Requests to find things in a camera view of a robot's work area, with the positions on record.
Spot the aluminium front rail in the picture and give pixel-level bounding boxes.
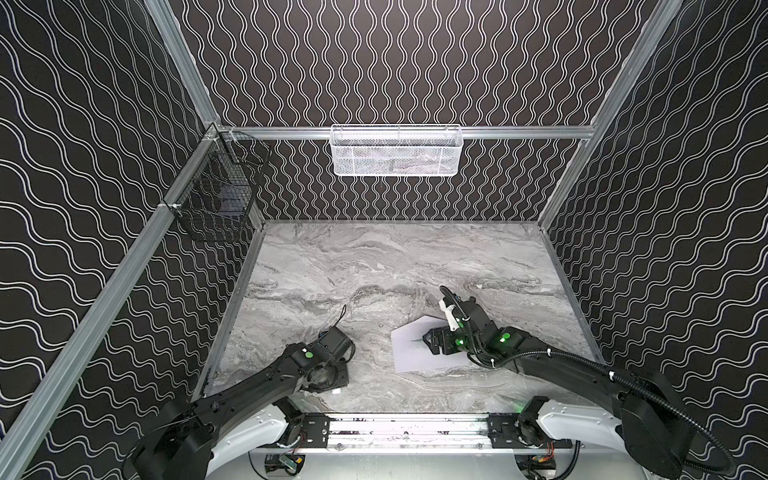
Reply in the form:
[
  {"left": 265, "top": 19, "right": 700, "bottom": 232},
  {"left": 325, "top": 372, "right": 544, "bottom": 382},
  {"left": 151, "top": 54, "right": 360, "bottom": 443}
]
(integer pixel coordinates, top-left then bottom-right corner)
[{"left": 170, "top": 411, "right": 652, "bottom": 455}]

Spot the black wire basket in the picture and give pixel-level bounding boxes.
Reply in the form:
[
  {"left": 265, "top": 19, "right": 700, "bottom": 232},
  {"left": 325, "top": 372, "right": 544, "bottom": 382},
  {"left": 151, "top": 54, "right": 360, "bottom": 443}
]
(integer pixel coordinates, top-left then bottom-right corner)
[{"left": 168, "top": 125, "right": 270, "bottom": 244}]

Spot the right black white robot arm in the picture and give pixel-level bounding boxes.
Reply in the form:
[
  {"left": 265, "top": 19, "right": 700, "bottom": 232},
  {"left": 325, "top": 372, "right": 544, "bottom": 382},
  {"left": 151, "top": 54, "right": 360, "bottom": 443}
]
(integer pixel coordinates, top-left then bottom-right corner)
[{"left": 422, "top": 286, "right": 694, "bottom": 479}]

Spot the white wire mesh basket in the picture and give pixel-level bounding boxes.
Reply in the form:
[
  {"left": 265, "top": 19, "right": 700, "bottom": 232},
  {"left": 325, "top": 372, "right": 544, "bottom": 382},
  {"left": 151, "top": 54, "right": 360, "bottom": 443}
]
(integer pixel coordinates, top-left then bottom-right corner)
[{"left": 329, "top": 124, "right": 464, "bottom": 177}]

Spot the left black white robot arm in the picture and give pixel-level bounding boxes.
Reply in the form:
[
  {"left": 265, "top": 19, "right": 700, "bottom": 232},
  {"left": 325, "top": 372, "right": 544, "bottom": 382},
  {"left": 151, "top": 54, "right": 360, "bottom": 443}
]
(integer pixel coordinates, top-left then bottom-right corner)
[{"left": 126, "top": 327, "right": 356, "bottom": 479}]

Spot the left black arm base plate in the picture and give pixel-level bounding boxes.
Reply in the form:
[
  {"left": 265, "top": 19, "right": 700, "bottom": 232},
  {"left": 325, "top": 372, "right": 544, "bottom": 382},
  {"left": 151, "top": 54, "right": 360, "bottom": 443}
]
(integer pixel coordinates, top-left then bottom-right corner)
[{"left": 278, "top": 413, "right": 331, "bottom": 449}]

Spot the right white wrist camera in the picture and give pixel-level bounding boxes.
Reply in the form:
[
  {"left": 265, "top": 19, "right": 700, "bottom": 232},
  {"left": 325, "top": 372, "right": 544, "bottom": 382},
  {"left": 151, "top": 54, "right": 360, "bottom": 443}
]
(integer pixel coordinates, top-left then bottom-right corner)
[{"left": 439, "top": 299, "right": 460, "bottom": 332}]

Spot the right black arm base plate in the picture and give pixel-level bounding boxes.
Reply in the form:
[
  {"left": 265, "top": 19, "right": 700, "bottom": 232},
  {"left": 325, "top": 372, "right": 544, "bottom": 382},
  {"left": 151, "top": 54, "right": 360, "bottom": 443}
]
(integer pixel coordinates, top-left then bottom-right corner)
[{"left": 486, "top": 414, "right": 574, "bottom": 451}]

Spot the lavender envelope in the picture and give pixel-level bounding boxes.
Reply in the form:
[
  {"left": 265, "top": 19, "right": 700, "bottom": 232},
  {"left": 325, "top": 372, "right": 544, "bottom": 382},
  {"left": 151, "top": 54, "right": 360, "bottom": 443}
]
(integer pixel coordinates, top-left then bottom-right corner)
[{"left": 391, "top": 315, "right": 471, "bottom": 374}]

